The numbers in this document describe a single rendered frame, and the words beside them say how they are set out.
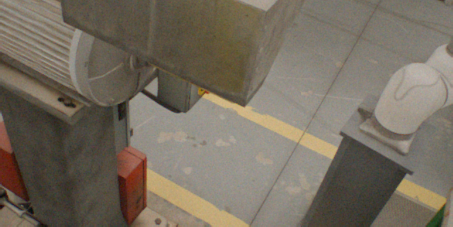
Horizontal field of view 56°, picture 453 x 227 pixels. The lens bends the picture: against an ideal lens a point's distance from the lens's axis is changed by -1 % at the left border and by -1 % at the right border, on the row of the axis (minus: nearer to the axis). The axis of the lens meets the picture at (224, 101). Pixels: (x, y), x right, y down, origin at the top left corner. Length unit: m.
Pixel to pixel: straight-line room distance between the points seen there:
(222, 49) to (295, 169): 1.85
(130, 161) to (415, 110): 0.94
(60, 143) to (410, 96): 1.04
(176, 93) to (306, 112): 1.58
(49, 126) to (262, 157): 1.48
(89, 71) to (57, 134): 0.32
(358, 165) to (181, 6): 1.24
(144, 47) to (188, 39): 0.08
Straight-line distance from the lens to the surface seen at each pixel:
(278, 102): 2.65
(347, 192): 1.77
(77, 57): 0.76
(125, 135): 1.39
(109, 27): 0.61
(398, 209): 2.39
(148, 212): 1.73
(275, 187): 2.22
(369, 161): 1.62
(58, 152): 1.10
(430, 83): 1.49
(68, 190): 1.22
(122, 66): 0.80
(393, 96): 1.50
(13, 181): 1.44
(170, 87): 1.15
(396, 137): 1.59
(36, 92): 0.97
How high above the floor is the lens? 1.76
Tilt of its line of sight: 43 degrees down
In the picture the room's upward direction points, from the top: 10 degrees clockwise
